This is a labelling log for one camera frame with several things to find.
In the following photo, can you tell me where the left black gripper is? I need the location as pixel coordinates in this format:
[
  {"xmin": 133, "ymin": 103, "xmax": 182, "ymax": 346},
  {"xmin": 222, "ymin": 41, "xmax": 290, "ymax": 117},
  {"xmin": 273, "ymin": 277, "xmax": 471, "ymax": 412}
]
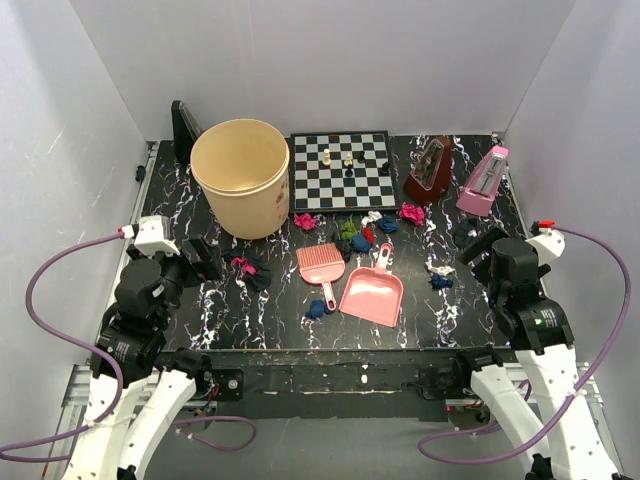
[{"xmin": 147, "ymin": 233, "xmax": 221, "ymax": 327}]

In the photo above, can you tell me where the pink dustpan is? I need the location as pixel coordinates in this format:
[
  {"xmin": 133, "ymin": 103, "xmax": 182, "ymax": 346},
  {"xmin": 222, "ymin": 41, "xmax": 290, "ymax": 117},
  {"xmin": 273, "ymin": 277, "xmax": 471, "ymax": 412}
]
[{"xmin": 339, "ymin": 243, "xmax": 404, "ymax": 328}]

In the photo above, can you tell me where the pink hand brush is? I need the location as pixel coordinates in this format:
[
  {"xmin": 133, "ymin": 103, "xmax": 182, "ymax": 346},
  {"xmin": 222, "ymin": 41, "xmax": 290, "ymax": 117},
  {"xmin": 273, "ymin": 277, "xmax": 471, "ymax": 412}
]
[{"xmin": 296, "ymin": 243, "xmax": 346, "ymax": 312}]

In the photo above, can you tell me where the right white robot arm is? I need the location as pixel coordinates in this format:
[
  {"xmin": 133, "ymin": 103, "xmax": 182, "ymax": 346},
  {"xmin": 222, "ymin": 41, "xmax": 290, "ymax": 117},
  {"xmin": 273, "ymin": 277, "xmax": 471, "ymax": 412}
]
[{"xmin": 452, "ymin": 221, "xmax": 622, "ymax": 479}]

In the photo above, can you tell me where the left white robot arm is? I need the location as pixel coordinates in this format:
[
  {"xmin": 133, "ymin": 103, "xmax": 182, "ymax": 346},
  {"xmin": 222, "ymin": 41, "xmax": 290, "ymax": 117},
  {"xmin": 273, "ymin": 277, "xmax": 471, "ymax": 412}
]
[{"xmin": 64, "ymin": 238, "xmax": 221, "ymax": 479}]

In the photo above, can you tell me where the white paper scrap right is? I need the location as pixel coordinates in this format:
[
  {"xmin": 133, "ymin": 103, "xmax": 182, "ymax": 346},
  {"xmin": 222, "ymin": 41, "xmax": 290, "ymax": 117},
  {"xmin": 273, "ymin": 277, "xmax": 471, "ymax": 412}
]
[{"xmin": 425, "ymin": 259, "xmax": 456, "ymax": 277}]

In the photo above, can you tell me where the white paper scrap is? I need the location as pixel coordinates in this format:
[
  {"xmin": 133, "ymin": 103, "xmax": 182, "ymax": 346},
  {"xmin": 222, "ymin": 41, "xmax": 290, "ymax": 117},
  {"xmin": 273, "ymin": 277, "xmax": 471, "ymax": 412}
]
[
  {"xmin": 361, "ymin": 211, "xmax": 382, "ymax": 227},
  {"xmin": 425, "ymin": 259, "xmax": 456, "ymax": 277}
]

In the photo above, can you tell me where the blue scrap right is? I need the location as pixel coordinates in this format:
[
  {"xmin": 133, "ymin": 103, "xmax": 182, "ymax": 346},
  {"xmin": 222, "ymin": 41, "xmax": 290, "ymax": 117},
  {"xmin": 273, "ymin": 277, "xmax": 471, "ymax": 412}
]
[{"xmin": 430, "ymin": 273, "xmax": 453, "ymax": 290}]

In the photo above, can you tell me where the pink black scrap left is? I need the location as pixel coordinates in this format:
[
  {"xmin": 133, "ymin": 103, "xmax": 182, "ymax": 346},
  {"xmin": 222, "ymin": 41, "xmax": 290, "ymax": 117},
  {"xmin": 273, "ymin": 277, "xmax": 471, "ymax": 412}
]
[{"xmin": 222, "ymin": 248, "xmax": 272, "ymax": 291}]

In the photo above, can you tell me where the pink metronome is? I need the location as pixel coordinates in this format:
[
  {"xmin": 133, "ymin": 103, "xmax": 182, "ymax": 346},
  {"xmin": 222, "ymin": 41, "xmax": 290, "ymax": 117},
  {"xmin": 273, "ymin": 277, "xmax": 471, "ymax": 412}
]
[{"xmin": 456, "ymin": 145, "xmax": 509, "ymax": 217}]

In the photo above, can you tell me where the magenta paper scrap right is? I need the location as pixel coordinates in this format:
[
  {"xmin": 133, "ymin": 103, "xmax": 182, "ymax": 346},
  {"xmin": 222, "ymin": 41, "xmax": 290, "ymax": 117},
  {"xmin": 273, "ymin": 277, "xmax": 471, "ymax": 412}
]
[{"xmin": 398, "ymin": 202, "xmax": 425, "ymax": 226}]

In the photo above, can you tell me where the magenta paper scrap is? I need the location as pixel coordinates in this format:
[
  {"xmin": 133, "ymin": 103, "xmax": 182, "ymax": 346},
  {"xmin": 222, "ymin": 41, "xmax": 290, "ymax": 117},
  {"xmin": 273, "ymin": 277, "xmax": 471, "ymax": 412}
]
[
  {"xmin": 398, "ymin": 202, "xmax": 425, "ymax": 226},
  {"xmin": 294, "ymin": 213, "xmax": 318, "ymax": 231}
]

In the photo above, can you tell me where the brown metronome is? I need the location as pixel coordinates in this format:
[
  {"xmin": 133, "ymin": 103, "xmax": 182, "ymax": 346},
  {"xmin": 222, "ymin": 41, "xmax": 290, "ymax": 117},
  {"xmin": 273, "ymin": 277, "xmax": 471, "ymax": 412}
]
[{"xmin": 404, "ymin": 136, "xmax": 452, "ymax": 206}]

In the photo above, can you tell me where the beige plastic bucket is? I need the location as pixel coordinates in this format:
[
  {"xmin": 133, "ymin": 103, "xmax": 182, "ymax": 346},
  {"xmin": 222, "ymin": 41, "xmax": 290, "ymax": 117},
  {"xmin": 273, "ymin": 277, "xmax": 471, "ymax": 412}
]
[{"xmin": 190, "ymin": 119, "xmax": 290, "ymax": 240}]

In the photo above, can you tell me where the blue paper scrap upper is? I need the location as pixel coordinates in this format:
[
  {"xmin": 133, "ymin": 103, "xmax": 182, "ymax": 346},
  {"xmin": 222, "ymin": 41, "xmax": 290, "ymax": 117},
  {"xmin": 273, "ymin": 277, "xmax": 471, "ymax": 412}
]
[{"xmin": 377, "ymin": 215, "xmax": 399, "ymax": 234}]

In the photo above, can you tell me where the blue paper scrap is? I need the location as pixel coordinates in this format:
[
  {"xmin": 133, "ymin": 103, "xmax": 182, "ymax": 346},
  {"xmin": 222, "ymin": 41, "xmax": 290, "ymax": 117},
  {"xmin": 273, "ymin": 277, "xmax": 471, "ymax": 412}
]
[
  {"xmin": 351, "ymin": 234, "xmax": 372, "ymax": 253},
  {"xmin": 377, "ymin": 215, "xmax": 399, "ymax": 234}
]

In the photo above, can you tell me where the magenta paper scrap left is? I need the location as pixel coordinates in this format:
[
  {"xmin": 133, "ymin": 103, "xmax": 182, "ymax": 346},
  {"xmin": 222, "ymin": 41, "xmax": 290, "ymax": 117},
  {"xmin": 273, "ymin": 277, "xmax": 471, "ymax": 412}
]
[{"xmin": 294, "ymin": 213, "xmax": 318, "ymax": 231}]

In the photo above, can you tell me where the red paper scrap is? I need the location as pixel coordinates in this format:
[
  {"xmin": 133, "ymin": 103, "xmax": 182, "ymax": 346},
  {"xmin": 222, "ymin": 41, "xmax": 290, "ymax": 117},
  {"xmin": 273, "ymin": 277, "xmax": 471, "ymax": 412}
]
[{"xmin": 362, "ymin": 227, "xmax": 375, "ymax": 244}]

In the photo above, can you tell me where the white paper scrap upper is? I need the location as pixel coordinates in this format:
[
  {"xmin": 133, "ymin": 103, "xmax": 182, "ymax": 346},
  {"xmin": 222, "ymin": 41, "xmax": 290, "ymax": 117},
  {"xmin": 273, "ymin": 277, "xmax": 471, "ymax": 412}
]
[{"xmin": 361, "ymin": 211, "xmax": 382, "ymax": 227}]

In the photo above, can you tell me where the blue scrap near brush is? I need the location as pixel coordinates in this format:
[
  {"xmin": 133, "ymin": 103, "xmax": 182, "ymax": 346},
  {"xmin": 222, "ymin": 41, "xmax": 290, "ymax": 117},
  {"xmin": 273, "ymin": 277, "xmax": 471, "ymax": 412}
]
[{"xmin": 305, "ymin": 300, "xmax": 334, "ymax": 319}]

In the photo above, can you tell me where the blue paper scrap centre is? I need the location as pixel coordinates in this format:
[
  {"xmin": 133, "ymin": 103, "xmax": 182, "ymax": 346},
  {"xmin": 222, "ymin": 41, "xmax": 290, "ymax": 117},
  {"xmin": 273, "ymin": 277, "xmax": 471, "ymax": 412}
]
[{"xmin": 351, "ymin": 234, "xmax": 372, "ymax": 253}]

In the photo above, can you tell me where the black triangular stand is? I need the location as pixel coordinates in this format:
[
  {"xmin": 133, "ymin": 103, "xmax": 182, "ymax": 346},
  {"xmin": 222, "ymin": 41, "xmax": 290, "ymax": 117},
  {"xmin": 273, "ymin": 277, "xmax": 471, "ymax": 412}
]
[{"xmin": 171, "ymin": 100, "xmax": 203, "ymax": 165}]

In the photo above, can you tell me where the black chess piece right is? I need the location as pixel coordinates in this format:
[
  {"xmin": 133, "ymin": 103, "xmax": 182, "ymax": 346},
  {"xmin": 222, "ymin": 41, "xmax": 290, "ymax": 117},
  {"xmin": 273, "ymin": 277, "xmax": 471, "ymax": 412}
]
[{"xmin": 379, "ymin": 161, "xmax": 391, "ymax": 176}]

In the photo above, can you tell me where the green paper scrap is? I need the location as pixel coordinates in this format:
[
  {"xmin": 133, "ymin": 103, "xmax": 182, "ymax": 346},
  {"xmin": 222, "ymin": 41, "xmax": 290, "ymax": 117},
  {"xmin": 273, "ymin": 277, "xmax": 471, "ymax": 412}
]
[{"xmin": 340, "ymin": 218, "xmax": 360, "ymax": 242}]

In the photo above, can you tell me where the black paper scrap centre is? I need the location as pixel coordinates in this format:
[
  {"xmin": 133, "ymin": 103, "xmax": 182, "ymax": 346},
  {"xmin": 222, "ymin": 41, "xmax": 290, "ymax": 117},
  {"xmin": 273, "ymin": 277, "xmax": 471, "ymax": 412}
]
[{"xmin": 329, "ymin": 229, "xmax": 354, "ymax": 263}]

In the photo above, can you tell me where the black white chessboard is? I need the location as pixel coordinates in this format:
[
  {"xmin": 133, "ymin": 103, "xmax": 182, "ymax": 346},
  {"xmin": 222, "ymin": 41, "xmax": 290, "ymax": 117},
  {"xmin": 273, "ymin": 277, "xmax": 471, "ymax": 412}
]
[{"xmin": 289, "ymin": 130, "xmax": 400, "ymax": 214}]

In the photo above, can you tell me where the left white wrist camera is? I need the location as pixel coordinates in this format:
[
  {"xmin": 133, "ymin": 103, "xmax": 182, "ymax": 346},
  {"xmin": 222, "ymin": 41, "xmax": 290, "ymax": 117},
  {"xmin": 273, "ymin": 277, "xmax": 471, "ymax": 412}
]
[{"xmin": 118, "ymin": 215, "xmax": 180, "ymax": 257}]

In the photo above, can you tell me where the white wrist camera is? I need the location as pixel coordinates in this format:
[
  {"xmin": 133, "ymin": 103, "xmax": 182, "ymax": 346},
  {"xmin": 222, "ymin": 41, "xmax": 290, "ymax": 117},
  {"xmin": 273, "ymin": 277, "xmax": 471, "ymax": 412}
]
[
  {"xmin": 118, "ymin": 215, "xmax": 180, "ymax": 257},
  {"xmin": 526, "ymin": 220, "xmax": 565, "ymax": 266}
]

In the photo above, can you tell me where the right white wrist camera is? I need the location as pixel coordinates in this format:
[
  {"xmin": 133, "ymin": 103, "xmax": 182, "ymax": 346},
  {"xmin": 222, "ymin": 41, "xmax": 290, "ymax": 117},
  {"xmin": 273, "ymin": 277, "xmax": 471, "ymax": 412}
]
[{"xmin": 526, "ymin": 220, "xmax": 565, "ymax": 266}]

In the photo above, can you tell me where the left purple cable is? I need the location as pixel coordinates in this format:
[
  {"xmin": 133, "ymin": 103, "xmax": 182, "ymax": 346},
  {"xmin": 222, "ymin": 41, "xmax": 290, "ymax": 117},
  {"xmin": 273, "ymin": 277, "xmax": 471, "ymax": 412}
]
[{"xmin": 0, "ymin": 230, "xmax": 259, "ymax": 464}]

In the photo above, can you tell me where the purple cable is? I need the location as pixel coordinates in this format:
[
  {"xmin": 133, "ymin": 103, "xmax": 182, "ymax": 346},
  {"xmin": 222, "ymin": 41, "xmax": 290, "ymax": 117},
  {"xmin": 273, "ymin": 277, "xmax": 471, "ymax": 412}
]
[
  {"xmin": 417, "ymin": 225, "xmax": 632, "ymax": 465},
  {"xmin": 0, "ymin": 230, "xmax": 259, "ymax": 464}
]

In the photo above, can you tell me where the aluminium frame rail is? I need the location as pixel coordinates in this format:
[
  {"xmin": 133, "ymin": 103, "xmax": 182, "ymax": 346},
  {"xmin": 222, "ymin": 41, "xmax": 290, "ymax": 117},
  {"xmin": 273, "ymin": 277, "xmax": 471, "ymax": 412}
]
[{"xmin": 41, "ymin": 366, "xmax": 160, "ymax": 480}]

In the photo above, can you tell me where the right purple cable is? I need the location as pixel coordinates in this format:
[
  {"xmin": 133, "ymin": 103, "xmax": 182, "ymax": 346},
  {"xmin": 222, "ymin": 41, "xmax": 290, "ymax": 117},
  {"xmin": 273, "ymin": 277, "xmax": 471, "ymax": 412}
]
[{"xmin": 417, "ymin": 225, "xmax": 632, "ymax": 465}]

